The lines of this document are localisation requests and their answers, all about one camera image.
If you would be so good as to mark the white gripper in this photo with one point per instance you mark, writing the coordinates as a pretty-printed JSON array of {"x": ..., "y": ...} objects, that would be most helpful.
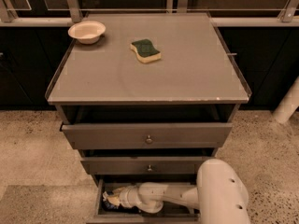
[{"x": 127, "y": 196}]

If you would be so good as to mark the blue chip bag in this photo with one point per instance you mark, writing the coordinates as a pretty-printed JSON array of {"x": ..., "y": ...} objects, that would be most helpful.
[{"x": 107, "y": 204}]

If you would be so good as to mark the grey bottom drawer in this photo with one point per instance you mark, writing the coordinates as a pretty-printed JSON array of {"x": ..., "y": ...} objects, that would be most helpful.
[{"x": 171, "y": 213}]

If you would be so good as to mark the grey drawer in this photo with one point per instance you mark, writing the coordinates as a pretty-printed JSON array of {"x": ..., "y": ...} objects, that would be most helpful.
[
  {"x": 135, "y": 161},
  {"x": 171, "y": 213},
  {"x": 127, "y": 126}
]

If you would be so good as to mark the grey middle drawer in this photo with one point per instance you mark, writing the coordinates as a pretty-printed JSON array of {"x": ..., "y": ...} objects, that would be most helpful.
[{"x": 135, "y": 161}]

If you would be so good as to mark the top drawer knob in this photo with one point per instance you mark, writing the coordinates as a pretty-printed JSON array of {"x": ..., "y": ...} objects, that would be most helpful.
[{"x": 148, "y": 139}]

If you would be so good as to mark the grey top drawer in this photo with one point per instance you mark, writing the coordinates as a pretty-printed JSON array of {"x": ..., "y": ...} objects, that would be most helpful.
[{"x": 127, "y": 126}]

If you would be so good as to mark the grey drawer cabinet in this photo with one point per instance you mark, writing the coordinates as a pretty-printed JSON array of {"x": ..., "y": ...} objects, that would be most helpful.
[{"x": 195, "y": 69}]

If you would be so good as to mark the green yellow sponge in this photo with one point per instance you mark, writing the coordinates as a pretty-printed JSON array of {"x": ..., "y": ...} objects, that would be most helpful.
[{"x": 144, "y": 51}]

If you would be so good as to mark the white paper bowl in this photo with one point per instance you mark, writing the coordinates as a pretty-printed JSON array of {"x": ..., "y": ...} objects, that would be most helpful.
[{"x": 87, "y": 32}]

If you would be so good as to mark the white pipe post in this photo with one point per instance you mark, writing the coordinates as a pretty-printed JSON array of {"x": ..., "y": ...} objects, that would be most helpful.
[{"x": 288, "y": 104}]

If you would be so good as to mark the metal window rail frame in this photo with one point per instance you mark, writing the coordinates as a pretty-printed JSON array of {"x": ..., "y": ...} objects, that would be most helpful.
[{"x": 223, "y": 13}]

